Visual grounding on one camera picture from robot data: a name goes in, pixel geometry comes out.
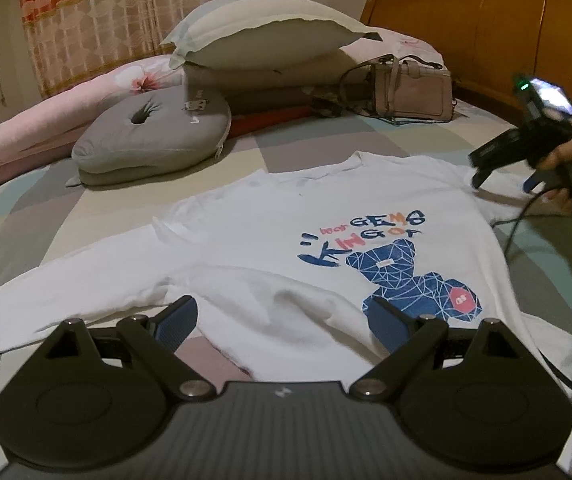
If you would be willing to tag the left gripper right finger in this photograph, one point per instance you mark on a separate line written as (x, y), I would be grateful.
(409, 341)

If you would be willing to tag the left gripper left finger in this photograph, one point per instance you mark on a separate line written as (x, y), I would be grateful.
(154, 342)

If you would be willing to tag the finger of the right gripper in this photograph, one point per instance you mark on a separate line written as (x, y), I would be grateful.
(498, 152)
(518, 179)

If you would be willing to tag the white printed sweatshirt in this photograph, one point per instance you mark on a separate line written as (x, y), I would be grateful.
(282, 267)

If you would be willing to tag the wooden headboard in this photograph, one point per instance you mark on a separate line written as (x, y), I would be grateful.
(486, 42)

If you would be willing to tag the pink leather handbag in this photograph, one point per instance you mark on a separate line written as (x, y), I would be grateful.
(392, 89)

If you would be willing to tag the grey donut cushion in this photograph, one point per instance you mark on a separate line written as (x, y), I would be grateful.
(151, 134)

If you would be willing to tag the pink floral folded quilt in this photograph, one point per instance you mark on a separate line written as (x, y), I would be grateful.
(47, 131)

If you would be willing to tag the red folded cloth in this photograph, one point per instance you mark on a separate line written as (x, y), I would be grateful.
(249, 123)

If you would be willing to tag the striped green white pillow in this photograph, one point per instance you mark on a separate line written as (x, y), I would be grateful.
(261, 34)

